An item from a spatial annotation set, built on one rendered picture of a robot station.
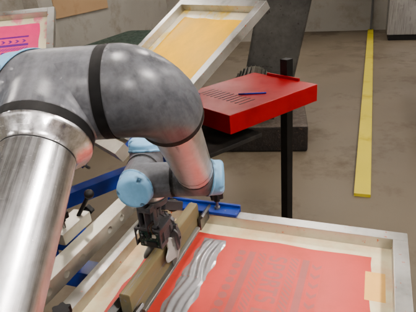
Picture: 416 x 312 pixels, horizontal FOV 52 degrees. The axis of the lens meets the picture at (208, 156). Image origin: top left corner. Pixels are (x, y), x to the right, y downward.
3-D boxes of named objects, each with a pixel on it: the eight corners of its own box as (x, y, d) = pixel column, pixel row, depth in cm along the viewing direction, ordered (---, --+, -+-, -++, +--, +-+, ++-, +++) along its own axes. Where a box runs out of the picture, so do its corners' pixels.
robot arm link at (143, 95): (197, 15, 48) (224, 156, 94) (103, 23, 49) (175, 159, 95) (199, 108, 44) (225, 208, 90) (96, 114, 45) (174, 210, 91)
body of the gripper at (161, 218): (135, 247, 105) (128, 205, 100) (151, 228, 112) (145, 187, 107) (163, 252, 103) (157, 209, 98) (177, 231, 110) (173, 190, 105)
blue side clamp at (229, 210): (241, 223, 137) (240, 204, 134) (237, 231, 133) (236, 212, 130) (158, 212, 148) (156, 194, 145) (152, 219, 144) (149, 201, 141)
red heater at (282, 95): (254, 89, 255) (253, 69, 250) (317, 103, 222) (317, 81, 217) (171, 116, 221) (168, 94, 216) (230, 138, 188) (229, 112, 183)
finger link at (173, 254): (166, 276, 108) (155, 246, 105) (175, 262, 113) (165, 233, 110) (176, 276, 107) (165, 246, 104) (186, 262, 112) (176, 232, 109)
